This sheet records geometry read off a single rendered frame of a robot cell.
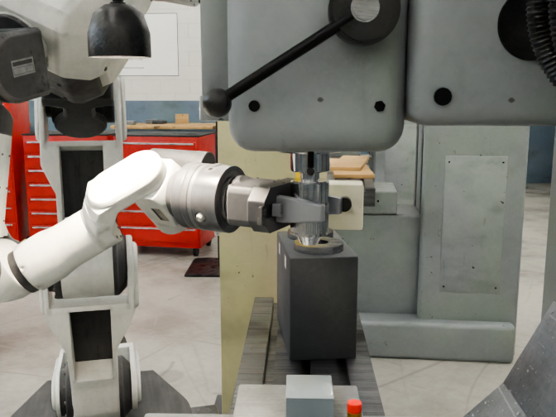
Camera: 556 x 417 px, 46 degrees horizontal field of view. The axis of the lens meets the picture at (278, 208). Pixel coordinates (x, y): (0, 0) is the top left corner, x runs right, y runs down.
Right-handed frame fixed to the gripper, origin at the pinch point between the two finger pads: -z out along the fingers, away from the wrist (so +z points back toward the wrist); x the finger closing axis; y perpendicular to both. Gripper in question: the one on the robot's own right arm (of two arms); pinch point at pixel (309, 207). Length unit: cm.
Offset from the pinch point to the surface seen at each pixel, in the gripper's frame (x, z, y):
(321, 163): -1.3, -1.9, -5.7
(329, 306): 29.4, 9.0, 23.1
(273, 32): -10.7, -0.3, -19.9
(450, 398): 210, 22, 124
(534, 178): 960, 66, 118
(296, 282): 26.2, 13.9, 18.7
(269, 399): -8.2, 1.1, 21.9
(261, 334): 35, 25, 33
